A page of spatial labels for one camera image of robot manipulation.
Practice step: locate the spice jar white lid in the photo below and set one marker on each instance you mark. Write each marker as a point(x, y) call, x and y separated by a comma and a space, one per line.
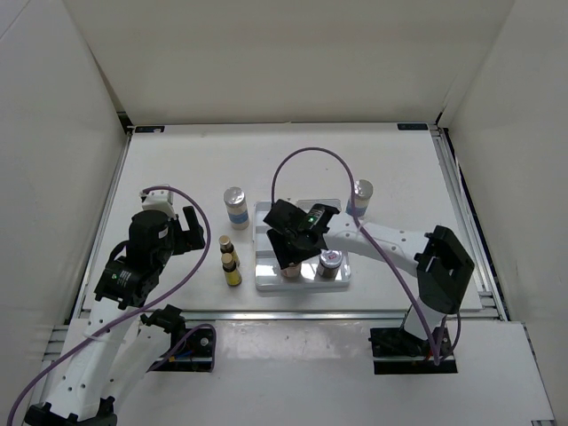
point(293, 271)
point(330, 262)

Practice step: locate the white divided organizer tray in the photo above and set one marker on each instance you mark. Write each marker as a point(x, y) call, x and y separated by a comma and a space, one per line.
point(306, 277)

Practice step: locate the small yellow bottle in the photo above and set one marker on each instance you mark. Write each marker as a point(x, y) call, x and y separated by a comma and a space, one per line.
point(227, 247)
point(232, 274)

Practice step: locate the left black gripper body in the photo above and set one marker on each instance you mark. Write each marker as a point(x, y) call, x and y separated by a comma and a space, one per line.
point(172, 246)

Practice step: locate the right aluminium rail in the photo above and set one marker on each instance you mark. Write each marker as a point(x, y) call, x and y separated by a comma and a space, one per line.
point(483, 277)

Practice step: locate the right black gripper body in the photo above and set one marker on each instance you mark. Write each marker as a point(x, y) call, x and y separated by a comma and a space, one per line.
point(293, 238)

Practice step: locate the tall jar left blue label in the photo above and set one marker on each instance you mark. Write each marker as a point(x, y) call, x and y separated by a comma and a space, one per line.
point(236, 206)

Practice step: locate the small yellow bottle front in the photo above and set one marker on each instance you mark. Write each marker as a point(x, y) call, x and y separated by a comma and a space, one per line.
point(232, 274)

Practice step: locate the aluminium rail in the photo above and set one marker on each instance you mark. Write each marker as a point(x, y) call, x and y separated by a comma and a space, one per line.
point(483, 277)
point(293, 315)
point(74, 310)

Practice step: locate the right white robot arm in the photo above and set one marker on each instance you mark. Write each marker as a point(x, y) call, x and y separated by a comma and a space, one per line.
point(433, 268)

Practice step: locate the left aluminium rail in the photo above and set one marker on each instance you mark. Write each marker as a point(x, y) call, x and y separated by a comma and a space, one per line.
point(74, 310)

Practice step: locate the small yellow bottle rear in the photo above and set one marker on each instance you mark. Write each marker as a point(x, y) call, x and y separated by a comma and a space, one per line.
point(227, 247)

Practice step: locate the tall jar right blue label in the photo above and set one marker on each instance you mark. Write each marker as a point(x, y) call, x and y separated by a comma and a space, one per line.
point(358, 204)

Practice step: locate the front aluminium rail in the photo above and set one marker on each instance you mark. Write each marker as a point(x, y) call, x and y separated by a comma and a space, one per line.
point(293, 315)

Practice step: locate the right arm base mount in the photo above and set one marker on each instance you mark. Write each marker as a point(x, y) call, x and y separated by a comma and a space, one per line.
point(396, 352)

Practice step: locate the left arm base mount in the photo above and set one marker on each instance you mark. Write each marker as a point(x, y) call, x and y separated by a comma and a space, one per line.
point(192, 349)

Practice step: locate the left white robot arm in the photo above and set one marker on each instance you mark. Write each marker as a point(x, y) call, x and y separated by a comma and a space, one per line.
point(122, 341)

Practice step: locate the tall jar blue label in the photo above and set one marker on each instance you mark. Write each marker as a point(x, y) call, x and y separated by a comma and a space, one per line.
point(236, 206)
point(358, 204)

